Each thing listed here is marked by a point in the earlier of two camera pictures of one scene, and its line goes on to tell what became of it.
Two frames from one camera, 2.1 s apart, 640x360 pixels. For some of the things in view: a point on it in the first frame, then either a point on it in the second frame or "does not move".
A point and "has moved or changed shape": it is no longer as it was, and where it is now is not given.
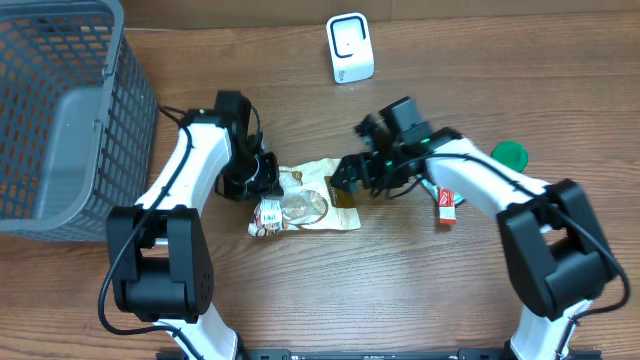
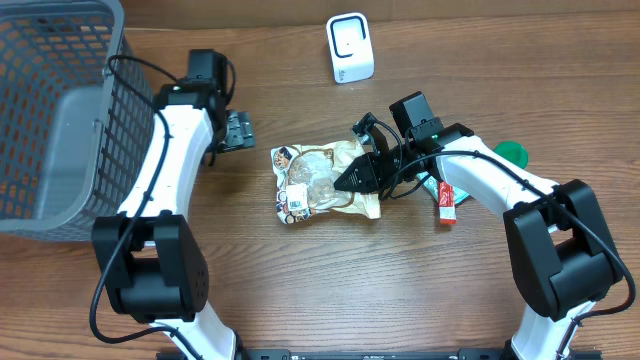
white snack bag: x=309 y=202 has moved or changed shape
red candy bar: x=446 y=206 does not move
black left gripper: x=267 y=175 → x=238 y=131
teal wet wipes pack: x=435 y=190 does not move
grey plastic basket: x=79 y=123 does not move
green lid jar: x=512 y=154 does not move
